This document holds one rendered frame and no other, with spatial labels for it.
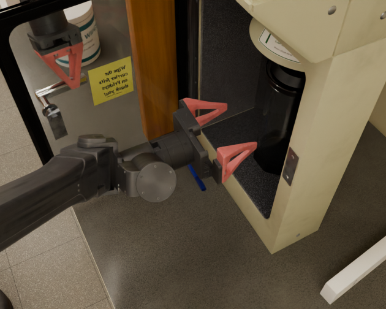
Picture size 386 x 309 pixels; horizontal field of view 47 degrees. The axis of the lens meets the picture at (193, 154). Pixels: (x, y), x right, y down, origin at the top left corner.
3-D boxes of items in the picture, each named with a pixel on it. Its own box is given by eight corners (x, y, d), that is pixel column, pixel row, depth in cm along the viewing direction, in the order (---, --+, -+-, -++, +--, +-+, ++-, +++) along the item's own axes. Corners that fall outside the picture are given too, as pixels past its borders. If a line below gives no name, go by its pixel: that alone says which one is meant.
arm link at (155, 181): (76, 134, 65) (78, 190, 67) (86, 152, 55) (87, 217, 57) (154, 131, 69) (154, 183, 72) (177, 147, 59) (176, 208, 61)
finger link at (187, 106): (221, 83, 74) (170, 101, 72) (242, 110, 70) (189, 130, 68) (220, 111, 79) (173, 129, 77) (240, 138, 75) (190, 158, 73)
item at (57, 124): (68, 136, 74) (60, 112, 69) (56, 141, 73) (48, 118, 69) (64, 129, 75) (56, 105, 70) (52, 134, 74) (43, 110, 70)
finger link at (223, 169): (242, 110, 70) (189, 130, 68) (266, 140, 66) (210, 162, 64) (239, 138, 75) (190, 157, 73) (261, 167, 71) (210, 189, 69)
